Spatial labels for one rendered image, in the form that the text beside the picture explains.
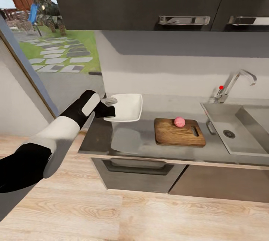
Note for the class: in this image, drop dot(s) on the dishwasher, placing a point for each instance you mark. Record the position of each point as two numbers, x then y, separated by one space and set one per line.
155 177

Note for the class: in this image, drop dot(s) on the drop in sink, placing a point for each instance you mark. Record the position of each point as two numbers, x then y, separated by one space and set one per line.
243 128

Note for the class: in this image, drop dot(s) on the bowl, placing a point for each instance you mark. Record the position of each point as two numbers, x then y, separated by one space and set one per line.
127 109

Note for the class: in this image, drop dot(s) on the cutting board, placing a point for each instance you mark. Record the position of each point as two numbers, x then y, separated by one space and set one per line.
166 132

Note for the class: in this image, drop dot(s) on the fixed window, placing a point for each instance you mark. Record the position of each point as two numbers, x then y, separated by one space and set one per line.
60 64

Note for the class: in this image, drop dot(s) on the vidalia onion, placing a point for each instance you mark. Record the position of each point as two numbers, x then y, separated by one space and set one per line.
179 122

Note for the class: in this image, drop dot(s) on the cabinet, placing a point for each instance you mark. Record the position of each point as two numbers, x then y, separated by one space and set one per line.
166 15

